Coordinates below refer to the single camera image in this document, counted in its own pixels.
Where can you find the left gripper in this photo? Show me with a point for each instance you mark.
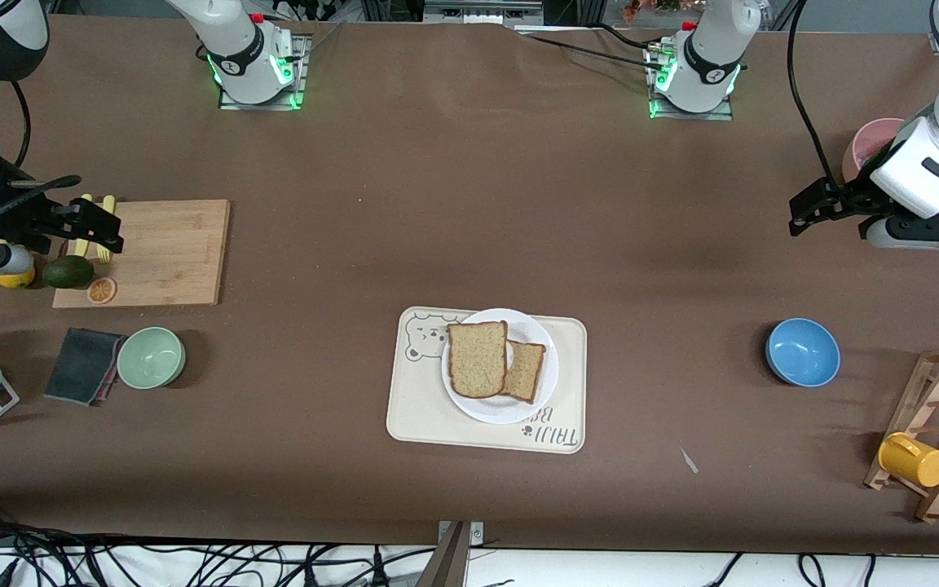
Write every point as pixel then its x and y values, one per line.
pixel 858 198

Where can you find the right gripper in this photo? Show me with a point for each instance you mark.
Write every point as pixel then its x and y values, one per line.
pixel 19 214

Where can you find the white round plate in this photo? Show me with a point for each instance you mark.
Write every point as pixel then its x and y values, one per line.
pixel 533 328

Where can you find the brown bread slice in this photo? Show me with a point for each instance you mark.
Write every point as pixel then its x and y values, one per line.
pixel 528 372
pixel 478 359

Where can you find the fried egg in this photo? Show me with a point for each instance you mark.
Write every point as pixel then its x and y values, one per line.
pixel 509 359

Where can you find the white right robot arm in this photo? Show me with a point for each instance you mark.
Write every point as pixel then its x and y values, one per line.
pixel 233 49

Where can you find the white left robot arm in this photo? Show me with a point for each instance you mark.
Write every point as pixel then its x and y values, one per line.
pixel 706 57

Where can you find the yellow plastic knife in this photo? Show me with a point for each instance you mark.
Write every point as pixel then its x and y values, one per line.
pixel 79 248

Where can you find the yellow plastic fork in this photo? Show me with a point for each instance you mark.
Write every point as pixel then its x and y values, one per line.
pixel 104 256

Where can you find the dark green avocado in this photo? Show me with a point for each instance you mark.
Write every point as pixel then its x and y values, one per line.
pixel 68 272

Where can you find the pink bowl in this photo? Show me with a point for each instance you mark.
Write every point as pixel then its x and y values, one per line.
pixel 865 139

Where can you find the orange slice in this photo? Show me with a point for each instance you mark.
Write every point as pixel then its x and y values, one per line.
pixel 101 290

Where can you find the yellow lemon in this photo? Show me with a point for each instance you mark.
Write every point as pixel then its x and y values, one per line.
pixel 17 280

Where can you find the wooden cutting board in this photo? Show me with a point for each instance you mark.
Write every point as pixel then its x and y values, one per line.
pixel 168 253

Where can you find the dark grey sponge cloth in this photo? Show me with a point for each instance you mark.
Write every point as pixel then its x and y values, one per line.
pixel 78 365

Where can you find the blue bowl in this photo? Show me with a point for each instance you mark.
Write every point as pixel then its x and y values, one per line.
pixel 804 352

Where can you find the pale green bowl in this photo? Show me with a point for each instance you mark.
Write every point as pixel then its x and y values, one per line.
pixel 152 359

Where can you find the wooden peg mug rack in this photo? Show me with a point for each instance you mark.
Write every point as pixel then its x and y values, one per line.
pixel 938 375

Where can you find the yellow mug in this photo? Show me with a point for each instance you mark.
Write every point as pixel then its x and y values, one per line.
pixel 914 461

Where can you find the white tape scrap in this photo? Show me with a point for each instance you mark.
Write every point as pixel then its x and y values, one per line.
pixel 689 461

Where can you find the cream tray with bear print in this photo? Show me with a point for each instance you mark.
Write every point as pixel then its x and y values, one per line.
pixel 421 408

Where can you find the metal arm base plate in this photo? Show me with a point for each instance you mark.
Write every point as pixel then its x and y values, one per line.
pixel 300 81
pixel 694 116

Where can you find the metal bracket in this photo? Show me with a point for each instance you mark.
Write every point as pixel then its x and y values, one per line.
pixel 453 558

